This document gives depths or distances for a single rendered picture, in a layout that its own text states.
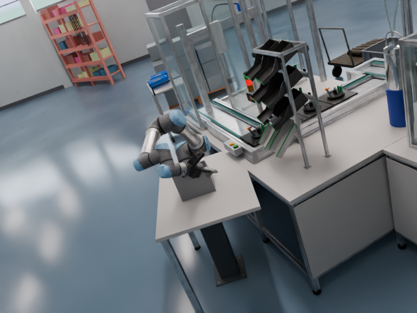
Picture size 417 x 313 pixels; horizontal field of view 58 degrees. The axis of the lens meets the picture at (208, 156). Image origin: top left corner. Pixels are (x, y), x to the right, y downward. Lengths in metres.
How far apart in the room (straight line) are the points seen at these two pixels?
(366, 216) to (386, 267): 0.43
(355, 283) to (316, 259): 0.38
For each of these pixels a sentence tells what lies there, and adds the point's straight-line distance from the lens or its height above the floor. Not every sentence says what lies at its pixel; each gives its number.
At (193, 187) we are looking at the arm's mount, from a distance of 2.66.
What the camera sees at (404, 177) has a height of 0.71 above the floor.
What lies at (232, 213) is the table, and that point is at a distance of 2.42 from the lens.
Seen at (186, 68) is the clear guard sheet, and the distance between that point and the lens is 4.06.
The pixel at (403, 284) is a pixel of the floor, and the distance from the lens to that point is 3.00.
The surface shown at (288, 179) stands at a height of 0.86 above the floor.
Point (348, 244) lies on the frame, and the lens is 2.88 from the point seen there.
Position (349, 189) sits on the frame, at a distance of 2.65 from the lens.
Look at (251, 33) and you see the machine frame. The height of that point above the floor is 1.54.
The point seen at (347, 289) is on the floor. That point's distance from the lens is 2.98.
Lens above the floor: 2.27
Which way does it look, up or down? 26 degrees down
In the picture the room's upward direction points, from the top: 21 degrees counter-clockwise
